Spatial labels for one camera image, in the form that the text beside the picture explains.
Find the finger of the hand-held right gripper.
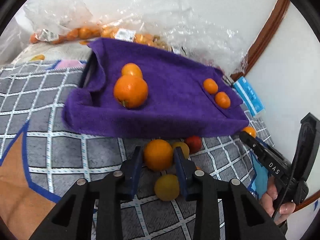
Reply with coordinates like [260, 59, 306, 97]
[239, 131, 270, 161]

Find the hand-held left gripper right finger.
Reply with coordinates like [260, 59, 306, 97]
[174, 146, 287, 240]

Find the red tomato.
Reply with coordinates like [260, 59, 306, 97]
[184, 136, 202, 154]

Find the person's right hand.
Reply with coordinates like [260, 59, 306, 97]
[260, 177, 297, 225]

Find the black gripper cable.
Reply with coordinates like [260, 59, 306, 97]
[271, 140, 300, 222]

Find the grey checked star blanket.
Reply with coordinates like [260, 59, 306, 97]
[0, 60, 275, 240]

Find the white fruit print mat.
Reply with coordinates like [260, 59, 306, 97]
[15, 40, 93, 63]

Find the clear bag of red fruits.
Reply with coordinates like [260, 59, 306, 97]
[175, 5, 250, 78]

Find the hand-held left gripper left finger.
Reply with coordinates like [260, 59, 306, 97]
[29, 145, 144, 240]

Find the clear plastic bag with oranges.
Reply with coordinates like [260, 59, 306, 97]
[24, 0, 100, 44]

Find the purple towel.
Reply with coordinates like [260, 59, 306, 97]
[62, 37, 250, 138]

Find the brown wooden door frame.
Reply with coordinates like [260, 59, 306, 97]
[230, 0, 292, 80]

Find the yellow tomato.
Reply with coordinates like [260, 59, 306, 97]
[154, 174, 180, 202]
[171, 142, 190, 157]

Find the large orange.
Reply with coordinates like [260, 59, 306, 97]
[121, 63, 143, 79]
[113, 75, 149, 109]

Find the blue tissue pack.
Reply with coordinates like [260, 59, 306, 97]
[232, 76, 265, 118]

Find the white plastic bag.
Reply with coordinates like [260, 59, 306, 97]
[0, 17, 33, 63]

